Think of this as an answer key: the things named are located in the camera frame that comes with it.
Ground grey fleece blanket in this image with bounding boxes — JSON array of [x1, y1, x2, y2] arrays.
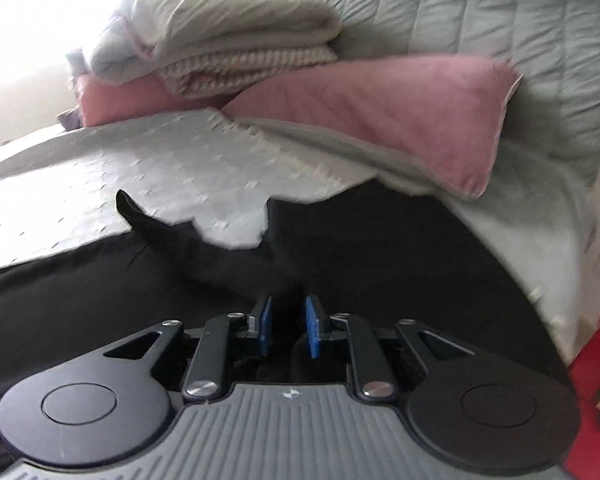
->
[[235, 117, 597, 362]]

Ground purple grey cloth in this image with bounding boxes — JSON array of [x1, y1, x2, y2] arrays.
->
[[56, 49, 89, 129]]

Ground white quilt with pink trim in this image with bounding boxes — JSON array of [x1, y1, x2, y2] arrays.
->
[[89, 0, 193, 84]]

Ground large pink pillow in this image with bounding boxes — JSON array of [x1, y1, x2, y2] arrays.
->
[[224, 55, 524, 202]]

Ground grey checked bedspread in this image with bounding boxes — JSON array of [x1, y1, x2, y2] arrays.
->
[[0, 107, 381, 276]]

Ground grey quilted headboard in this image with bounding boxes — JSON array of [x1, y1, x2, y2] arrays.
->
[[240, 0, 600, 192]]

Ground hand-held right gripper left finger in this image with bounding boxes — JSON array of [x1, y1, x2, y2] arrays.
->
[[102, 296, 274, 404]]

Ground striped folded blanket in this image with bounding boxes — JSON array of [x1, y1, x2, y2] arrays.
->
[[159, 44, 339, 99]]

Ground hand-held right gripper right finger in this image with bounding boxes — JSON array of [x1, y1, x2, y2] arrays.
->
[[304, 294, 477, 404]]

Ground beige folded blanket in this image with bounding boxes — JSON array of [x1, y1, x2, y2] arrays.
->
[[150, 0, 344, 70]]

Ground black pants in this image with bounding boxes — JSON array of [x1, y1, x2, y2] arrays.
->
[[0, 180, 569, 472]]

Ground red object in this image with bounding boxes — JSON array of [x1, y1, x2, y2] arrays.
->
[[564, 289, 600, 480]]

